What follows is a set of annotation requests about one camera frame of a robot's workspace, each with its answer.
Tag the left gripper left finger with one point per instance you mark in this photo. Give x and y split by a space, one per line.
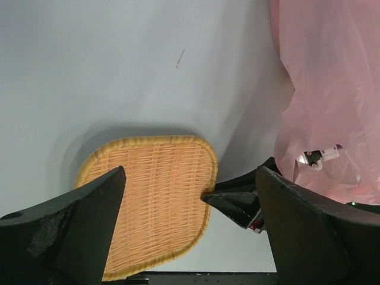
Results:
65 240

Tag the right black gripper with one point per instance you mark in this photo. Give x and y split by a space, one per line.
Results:
365 206

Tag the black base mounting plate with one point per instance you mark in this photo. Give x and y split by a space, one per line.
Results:
197 278

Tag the pink plastic bag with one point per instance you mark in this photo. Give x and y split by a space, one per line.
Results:
330 49

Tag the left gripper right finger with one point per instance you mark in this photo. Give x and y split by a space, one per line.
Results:
314 239

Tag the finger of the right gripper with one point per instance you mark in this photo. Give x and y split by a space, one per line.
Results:
243 208
247 179

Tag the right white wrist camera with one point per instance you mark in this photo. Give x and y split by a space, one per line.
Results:
314 159

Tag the woven bamboo tray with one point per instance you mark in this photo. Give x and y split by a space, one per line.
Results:
161 216

